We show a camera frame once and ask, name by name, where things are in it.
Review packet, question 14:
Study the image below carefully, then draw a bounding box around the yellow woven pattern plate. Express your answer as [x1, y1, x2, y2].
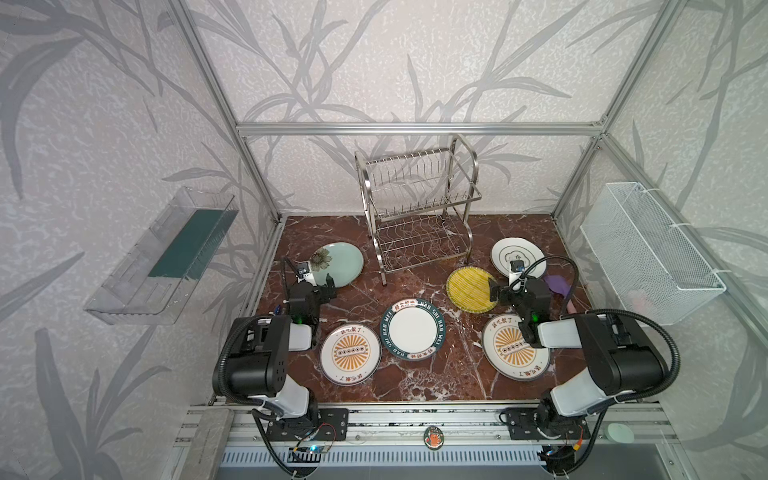
[446, 266, 497, 314]

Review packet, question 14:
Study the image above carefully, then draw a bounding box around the white plate dark green rim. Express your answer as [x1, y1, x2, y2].
[379, 298, 447, 361]

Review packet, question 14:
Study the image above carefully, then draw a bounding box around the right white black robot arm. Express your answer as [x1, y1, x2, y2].
[488, 278, 681, 426]

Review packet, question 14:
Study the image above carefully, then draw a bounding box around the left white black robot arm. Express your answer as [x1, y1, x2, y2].
[212, 277, 336, 428]

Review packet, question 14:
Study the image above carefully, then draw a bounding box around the steel two-tier dish rack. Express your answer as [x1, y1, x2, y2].
[355, 134, 482, 285]

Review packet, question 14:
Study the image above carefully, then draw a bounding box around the purple pink spatula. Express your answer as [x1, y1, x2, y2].
[543, 275, 577, 314]

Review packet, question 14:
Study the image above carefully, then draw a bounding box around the pale green flower plate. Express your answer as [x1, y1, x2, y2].
[306, 242, 364, 288]

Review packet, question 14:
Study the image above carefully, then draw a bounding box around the white plate thin teal rim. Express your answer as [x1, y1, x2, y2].
[491, 237, 547, 279]

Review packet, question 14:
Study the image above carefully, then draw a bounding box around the right orange sunburst plate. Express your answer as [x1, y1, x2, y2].
[482, 313, 551, 382]

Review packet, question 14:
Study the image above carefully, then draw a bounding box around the orange sunburst plate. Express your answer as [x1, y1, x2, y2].
[320, 324, 382, 386]
[482, 313, 551, 382]

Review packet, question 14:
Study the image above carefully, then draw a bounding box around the left orange sunburst plate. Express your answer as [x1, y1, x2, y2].
[320, 324, 382, 386]

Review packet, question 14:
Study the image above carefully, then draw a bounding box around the pale green round puck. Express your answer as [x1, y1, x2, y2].
[604, 423, 635, 444]

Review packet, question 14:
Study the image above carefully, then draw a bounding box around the round orange sticker badge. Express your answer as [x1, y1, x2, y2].
[423, 425, 445, 451]

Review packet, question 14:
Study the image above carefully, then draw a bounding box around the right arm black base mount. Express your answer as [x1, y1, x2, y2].
[498, 407, 591, 441]

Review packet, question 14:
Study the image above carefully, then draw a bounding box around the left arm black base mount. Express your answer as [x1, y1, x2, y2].
[266, 408, 349, 441]

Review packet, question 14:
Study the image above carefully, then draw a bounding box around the white wire mesh basket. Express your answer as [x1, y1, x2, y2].
[581, 182, 726, 325]

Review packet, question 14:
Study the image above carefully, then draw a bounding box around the clear plastic wall tray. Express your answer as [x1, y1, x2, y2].
[84, 187, 239, 326]

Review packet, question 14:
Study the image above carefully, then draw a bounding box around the aluminium cage frame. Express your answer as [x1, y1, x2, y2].
[158, 1, 767, 339]

